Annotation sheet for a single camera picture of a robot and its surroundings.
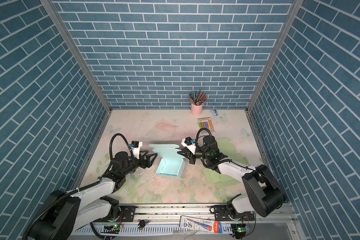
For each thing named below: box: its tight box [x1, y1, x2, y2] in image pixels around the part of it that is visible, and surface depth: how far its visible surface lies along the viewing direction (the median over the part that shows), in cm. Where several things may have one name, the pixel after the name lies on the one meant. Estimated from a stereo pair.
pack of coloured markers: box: [197, 117, 216, 133], surface depth 114 cm
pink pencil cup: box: [189, 103, 204, 116], surface depth 118 cm
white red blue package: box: [179, 215, 223, 234], surface depth 72 cm
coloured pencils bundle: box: [188, 90, 208, 106], surface depth 114 cm
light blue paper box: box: [148, 144, 186, 179], surface depth 85 cm
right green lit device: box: [231, 223, 247, 240], surface depth 72 cm
